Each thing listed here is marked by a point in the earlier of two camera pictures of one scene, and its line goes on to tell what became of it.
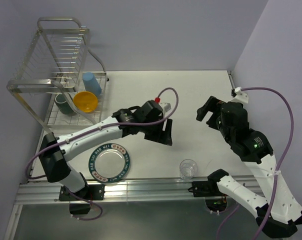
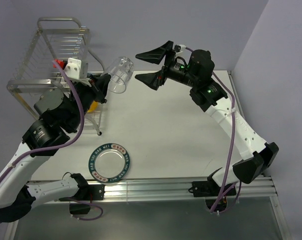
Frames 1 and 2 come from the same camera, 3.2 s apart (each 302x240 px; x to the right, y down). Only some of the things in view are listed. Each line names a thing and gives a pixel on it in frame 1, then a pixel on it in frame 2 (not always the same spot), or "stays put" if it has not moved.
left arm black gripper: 161,136 to 102,81
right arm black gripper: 212,105 to 157,79
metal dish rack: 61,81 stays put
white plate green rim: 109,163 stays put
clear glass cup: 188,169 to 120,70
